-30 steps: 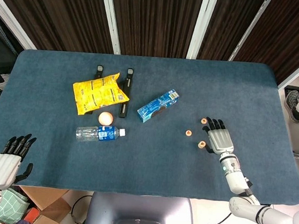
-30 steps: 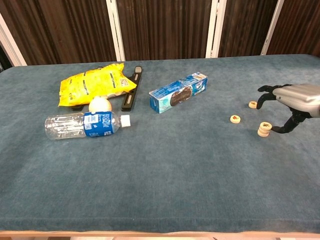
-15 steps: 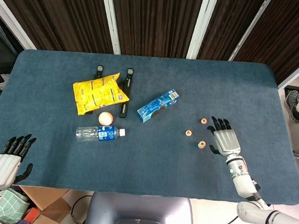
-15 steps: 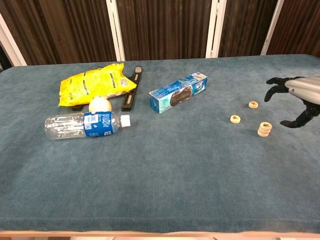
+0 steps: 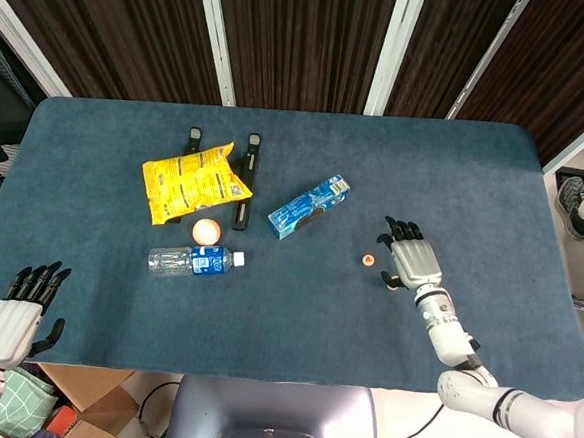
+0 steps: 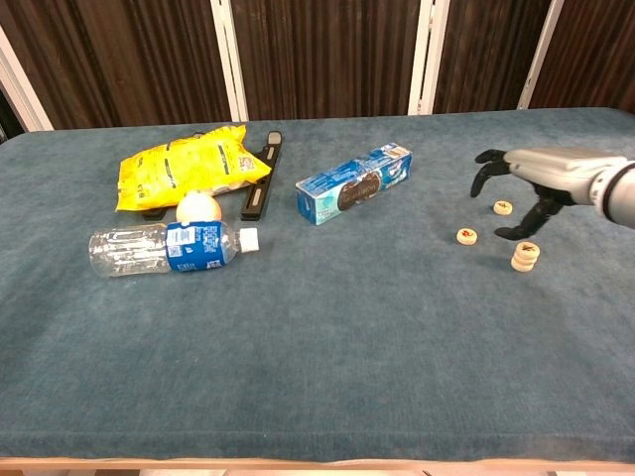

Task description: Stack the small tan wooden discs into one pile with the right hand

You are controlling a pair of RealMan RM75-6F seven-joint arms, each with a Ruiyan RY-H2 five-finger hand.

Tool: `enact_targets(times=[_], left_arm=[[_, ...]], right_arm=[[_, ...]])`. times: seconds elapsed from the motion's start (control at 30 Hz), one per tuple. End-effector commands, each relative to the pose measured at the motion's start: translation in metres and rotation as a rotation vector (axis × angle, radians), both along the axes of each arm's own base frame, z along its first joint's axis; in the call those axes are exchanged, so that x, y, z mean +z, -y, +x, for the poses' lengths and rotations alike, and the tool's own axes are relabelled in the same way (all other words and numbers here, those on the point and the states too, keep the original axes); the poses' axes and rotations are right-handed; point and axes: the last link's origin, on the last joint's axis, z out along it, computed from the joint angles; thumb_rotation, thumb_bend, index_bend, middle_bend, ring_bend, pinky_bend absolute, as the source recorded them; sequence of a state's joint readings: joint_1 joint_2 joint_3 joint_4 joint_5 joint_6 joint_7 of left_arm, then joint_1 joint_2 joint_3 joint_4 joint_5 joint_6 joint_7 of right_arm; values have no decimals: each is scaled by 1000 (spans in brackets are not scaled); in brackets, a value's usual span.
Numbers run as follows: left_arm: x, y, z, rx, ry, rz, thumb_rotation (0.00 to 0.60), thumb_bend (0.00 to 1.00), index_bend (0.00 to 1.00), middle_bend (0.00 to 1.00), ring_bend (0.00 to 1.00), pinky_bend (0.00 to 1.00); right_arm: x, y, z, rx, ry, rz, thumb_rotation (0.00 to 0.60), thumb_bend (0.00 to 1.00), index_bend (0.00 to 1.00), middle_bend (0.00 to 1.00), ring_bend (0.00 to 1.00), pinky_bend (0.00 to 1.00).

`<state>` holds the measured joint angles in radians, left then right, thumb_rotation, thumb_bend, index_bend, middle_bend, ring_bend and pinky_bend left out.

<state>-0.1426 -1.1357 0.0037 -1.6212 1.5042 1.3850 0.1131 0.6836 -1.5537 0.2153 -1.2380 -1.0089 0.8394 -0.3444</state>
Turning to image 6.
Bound blue table cloth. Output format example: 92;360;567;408
0;106;635;463

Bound blue cookie box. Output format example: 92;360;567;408
295;142;414;226

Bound cream orange ball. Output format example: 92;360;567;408
175;190;222;224

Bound white partition frame post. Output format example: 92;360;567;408
407;0;450;116
517;0;567;110
0;24;55;133
209;0;249;123

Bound clear plastic water bottle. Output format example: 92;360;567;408
87;219;261;278

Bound yellow snack bag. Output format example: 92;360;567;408
114;123;273;213

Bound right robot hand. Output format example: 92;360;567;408
469;146;629;241

